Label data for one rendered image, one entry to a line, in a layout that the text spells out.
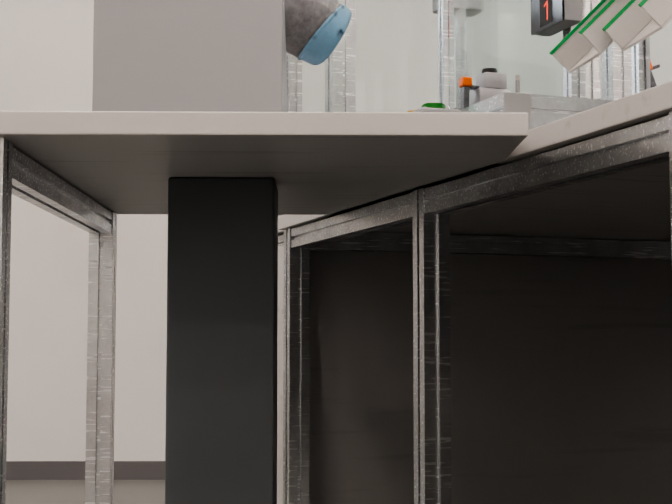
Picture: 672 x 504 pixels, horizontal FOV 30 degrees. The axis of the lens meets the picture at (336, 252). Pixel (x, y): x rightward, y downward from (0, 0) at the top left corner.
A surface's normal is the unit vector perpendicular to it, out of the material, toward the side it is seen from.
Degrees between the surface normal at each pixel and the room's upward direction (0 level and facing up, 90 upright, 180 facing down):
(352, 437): 90
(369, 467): 90
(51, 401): 90
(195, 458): 90
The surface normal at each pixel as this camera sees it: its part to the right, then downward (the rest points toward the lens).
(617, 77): 0.33, -0.07
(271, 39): 0.00, -0.07
